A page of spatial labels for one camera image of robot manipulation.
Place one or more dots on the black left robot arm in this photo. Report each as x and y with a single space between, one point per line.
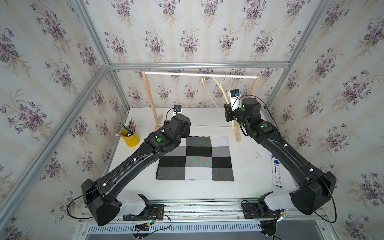
101 195

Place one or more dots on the black white checkered scarf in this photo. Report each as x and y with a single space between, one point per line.
197 159

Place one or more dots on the aluminium mounting rail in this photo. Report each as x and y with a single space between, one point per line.
210 220

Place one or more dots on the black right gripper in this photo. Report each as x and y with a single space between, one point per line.
228 111

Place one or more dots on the yellow pencil cup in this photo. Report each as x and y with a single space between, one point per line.
131 140

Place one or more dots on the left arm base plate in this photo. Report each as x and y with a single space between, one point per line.
139 208

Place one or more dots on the coloured pencils bunch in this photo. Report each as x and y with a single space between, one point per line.
130 127

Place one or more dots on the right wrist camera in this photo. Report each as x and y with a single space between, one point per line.
235 98

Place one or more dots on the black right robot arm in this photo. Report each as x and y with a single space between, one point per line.
315 188

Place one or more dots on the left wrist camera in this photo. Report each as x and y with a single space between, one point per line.
177 109

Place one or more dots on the blue white product box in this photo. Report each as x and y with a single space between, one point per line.
277 172

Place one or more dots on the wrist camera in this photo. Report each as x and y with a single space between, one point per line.
177 109
235 98

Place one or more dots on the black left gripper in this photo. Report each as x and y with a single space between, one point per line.
187 133

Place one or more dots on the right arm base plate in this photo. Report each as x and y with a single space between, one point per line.
259 209

